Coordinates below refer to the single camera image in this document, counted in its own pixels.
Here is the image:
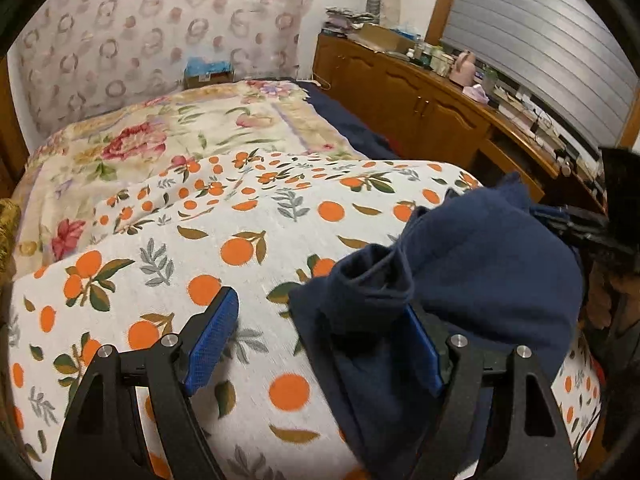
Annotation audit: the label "floral rose bedspread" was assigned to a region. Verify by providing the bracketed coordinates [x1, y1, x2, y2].
[11, 79, 364, 278]

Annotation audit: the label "circle pattern sheer curtain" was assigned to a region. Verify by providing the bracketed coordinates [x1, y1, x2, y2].
[12, 0, 314, 138]

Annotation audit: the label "grey window blind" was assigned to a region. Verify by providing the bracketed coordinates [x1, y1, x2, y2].
[442, 0, 638, 148]

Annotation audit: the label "pink thermos jug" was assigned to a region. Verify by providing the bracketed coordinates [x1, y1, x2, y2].
[449, 50, 476, 87]

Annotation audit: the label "orange print white blanket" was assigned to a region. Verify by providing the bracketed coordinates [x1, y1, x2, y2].
[6, 148, 604, 480]

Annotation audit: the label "navy bed sheet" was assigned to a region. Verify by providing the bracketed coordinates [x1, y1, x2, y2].
[295, 80, 399, 160]

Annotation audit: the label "right hand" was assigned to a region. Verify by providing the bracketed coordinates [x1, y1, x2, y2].
[585, 262, 640, 330]

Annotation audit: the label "open cardboard box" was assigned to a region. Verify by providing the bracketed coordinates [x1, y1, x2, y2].
[355, 23, 416, 54]

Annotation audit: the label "gold patterned folded cloth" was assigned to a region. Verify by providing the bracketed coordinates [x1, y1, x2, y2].
[0, 198, 22, 274]

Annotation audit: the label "cardboard box blue contents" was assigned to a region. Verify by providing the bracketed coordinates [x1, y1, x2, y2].
[183, 58, 234, 89]

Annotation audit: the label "wooden sideboard cabinet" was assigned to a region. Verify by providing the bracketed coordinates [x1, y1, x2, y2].
[312, 34, 604, 214]

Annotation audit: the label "navy printed t-shirt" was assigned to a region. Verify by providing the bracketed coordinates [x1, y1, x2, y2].
[288, 174, 582, 479]

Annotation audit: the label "pink tissue pack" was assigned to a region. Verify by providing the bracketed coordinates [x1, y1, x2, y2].
[462, 84, 489, 105]

